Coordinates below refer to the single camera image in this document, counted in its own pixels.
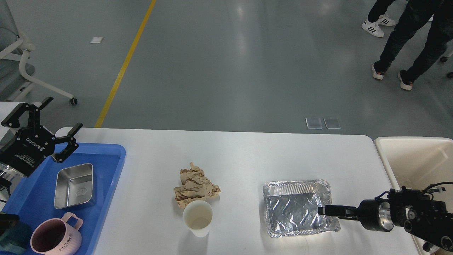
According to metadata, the crumpled brown paper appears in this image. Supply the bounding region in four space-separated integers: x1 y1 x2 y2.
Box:
173 162 221 209

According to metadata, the aluminium foil tray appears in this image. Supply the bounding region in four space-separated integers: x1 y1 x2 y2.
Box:
263 179 341 238

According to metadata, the white paper cup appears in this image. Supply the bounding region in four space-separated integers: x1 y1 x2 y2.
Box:
183 200 213 237

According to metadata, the clear floor plate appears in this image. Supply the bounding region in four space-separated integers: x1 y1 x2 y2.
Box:
323 117 342 129
305 117 323 130

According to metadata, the clear floor plate left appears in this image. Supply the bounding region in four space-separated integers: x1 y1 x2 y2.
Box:
305 117 323 130

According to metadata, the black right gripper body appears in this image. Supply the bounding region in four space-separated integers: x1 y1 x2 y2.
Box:
356 199 394 232

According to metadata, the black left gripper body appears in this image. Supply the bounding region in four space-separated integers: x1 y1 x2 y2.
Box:
0 126 55 177

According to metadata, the teal yellow cup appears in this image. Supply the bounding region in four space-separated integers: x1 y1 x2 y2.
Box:
0 212 32 255

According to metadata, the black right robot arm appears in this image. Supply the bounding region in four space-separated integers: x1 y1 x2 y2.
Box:
317 181 453 252

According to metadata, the person with white sneakers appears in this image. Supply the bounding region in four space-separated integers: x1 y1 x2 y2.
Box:
361 0 396 38

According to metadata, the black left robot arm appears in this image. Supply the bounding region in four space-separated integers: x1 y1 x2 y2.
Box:
0 97 83 192

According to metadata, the beige plastic bin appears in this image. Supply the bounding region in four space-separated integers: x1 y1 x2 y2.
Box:
374 137 453 190

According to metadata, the clear floor plate right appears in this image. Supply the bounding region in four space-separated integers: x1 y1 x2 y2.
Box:
323 117 342 129

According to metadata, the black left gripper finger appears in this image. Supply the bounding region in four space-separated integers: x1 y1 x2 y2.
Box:
51 123 84 163
1 96 53 131

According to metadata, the pink HOME mug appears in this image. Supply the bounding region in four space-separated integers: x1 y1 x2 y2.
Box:
30 212 84 255

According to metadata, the blue plastic tray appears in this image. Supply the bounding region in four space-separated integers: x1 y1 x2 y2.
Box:
2 143 126 255

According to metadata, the white side table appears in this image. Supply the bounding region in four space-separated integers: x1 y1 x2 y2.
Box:
0 101 23 147

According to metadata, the stainless steel rectangular container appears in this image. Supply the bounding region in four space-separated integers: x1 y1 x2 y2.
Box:
53 163 96 210

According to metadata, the person in dark jeans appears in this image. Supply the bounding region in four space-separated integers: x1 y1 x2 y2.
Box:
372 0 453 91

